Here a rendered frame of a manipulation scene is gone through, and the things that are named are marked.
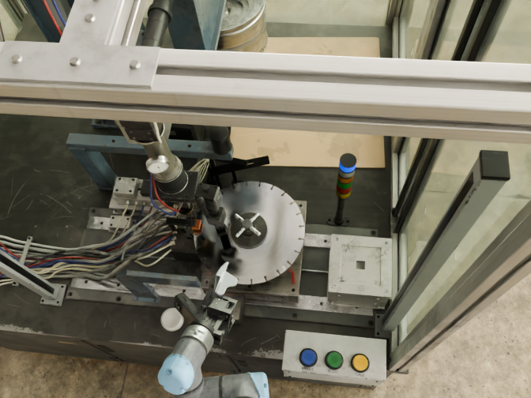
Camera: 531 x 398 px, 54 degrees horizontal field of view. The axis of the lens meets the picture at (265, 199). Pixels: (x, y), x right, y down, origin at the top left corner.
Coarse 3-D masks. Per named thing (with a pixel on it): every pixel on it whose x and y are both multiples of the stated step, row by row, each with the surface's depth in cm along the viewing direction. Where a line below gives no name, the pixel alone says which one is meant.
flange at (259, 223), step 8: (240, 216) 155; (248, 216) 155; (232, 224) 155; (240, 224) 154; (256, 224) 154; (264, 224) 154; (232, 232) 153; (248, 232) 151; (264, 232) 153; (240, 240) 152; (248, 240) 152; (256, 240) 152
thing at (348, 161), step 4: (344, 156) 139; (348, 156) 139; (352, 156) 139; (340, 160) 139; (344, 160) 139; (348, 160) 139; (352, 160) 139; (340, 164) 140; (344, 164) 138; (348, 164) 138; (352, 164) 138; (340, 168) 141; (344, 168) 139; (348, 168) 138; (352, 168) 139; (348, 172) 140
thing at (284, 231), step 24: (240, 192) 160; (264, 192) 160; (264, 216) 156; (288, 216) 156; (216, 240) 154; (264, 240) 153; (288, 240) 152; (216, 264) 150; (240, 264) 150; (264, 264) 150; (288, 264) 149
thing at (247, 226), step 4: (256, 212) 151; (236, 216) 151; (256, 216) 151; (240, 220) 151; (244, 220) 150; (248, 220) 150; (252, 220) 150; (244, 224) 149; (248, 224) 149; (252, 224) 150; (244, 228) 149; (248, 228) 149; (252, 228) 149; (240, 232) 149; (256, 232) 149; (236, 236) 149
